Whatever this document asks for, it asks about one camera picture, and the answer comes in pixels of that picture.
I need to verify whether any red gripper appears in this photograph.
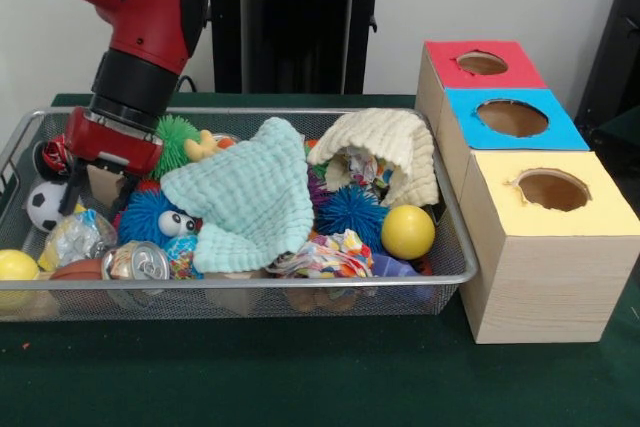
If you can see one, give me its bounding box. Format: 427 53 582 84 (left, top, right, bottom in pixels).
58 106 165 216

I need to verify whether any clear plastic packet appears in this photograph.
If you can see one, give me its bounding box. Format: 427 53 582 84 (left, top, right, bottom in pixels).
42 209 119 268

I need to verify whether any mint waffle cloth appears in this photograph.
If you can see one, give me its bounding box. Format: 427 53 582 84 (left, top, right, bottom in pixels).
159 116 315 273

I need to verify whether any cream waffle cloth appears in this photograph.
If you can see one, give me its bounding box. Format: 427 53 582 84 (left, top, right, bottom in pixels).
307 107 440 208

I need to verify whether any silver mesh bin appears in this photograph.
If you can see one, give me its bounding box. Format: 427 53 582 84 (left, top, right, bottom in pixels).
0 106 479 323

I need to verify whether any wooden box with three holes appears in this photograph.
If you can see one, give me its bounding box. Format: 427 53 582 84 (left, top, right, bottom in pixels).
414 40 640 346

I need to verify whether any blue spiky ball with eyes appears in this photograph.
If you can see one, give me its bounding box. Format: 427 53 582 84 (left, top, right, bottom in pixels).
119 189 201 251

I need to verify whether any plush soccer ball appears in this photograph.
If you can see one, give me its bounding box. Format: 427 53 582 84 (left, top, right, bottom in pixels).
27 180 69 233

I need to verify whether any silver drink can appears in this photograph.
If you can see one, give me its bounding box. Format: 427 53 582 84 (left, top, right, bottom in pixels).
101 240 172 296

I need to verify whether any green spiky ball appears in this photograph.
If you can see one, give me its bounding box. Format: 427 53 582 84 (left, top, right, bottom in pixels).
149 114 201 181

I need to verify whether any yellow plastic ball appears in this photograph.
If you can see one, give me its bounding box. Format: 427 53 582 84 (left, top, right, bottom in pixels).
0 249 41 282
380 204 436 261

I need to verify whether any multicolour patterned cloth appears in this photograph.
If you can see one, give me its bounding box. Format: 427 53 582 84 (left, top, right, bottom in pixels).
267 229 375 279

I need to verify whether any dark green table cloth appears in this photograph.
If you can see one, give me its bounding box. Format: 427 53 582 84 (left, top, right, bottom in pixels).
0 91 640 427
594 106 640 148

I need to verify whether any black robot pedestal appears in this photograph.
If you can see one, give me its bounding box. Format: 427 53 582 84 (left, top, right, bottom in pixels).
192 0 404 95

